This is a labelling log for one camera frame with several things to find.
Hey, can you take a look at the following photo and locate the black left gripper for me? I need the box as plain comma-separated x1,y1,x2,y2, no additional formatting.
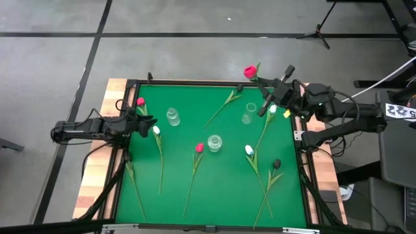
122,107,159,139

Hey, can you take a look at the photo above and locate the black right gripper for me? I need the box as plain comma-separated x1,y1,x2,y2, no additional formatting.
252,64,298,117

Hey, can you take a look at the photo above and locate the white artificial tulip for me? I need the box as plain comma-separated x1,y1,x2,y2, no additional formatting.
151,125,164,195
244,144,274,218
254,103,278,153

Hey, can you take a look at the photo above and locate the ribbed glass bottle vase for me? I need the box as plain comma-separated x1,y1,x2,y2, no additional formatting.
166,107,181,127

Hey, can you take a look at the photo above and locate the smooth glass carafe vase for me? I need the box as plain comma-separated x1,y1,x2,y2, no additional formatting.
241,102,257,125

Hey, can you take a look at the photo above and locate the diamond-cut glass vase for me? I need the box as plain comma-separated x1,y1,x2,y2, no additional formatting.
207,134,224,153

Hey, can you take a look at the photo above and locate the black tripod stand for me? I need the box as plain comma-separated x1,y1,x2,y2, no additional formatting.
295,0,339,50

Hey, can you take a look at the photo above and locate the green table mat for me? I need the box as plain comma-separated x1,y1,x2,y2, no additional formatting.
115,83,308,228

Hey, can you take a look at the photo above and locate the black desk foot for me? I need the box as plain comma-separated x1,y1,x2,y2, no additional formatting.
353,63,416,88

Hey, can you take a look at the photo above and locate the white object on floor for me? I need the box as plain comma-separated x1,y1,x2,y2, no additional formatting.
338,183,356,201

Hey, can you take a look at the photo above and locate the white printed marker tag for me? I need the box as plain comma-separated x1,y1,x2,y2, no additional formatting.
385,102,416,123

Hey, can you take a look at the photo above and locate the grey furniture leg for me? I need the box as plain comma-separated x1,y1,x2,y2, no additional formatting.
0,138,25,153

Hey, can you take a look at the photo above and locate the black gantry beam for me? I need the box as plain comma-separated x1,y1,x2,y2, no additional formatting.
0,219,114,234

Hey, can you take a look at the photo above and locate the dark grey desk top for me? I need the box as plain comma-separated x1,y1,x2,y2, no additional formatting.
376,90,416,189

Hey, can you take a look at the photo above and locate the dark grey cabinet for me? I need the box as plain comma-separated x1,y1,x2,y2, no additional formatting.
367,177,407,234

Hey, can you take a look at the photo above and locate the black keyboard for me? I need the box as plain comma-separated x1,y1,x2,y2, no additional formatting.
404,187,416,233

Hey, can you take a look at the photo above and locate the black diagonal frame strut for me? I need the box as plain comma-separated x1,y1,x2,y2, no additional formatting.
298,162,345,227
76,155,129,222

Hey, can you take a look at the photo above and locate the silver metal bracket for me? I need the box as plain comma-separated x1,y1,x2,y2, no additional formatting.
101,223,140,233
281,227,321,234

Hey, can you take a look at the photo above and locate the white cable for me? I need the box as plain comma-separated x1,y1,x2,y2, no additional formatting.
350,55,416,99

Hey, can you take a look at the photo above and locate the black desk frame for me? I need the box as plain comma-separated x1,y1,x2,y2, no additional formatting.
326,0,416,58

